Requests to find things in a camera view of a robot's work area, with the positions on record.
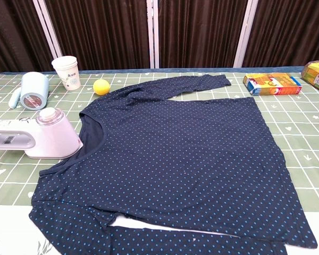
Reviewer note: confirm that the white handheld garment steamer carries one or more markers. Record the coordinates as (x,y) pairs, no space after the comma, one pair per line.
(53,140)

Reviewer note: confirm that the dark blue polka dot shirt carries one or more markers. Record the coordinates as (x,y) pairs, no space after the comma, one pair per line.
(175,159)

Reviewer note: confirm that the yellow ball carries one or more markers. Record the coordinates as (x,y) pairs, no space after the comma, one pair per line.
(101,87)

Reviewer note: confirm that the dark brown screen panel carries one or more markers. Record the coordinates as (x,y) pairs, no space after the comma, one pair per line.
(199,32)
(101,32)
(289,32)
(13,34)

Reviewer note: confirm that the white paper cup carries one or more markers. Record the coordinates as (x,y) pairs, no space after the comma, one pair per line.
(67,74)

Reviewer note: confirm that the orange snack box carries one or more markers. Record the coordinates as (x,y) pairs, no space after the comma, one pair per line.
(273,85)

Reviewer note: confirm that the light blue mug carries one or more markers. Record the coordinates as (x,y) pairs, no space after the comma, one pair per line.
(34,87)

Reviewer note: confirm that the green checked tablecloth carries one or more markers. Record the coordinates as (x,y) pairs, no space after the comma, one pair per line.
(295,132)

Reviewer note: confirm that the yellow label tea bottle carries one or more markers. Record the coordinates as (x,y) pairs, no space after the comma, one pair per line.
(317,75)

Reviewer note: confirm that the white screen frame post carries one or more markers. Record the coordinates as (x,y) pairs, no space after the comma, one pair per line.
(152,34)
(246,34)
(49,32)

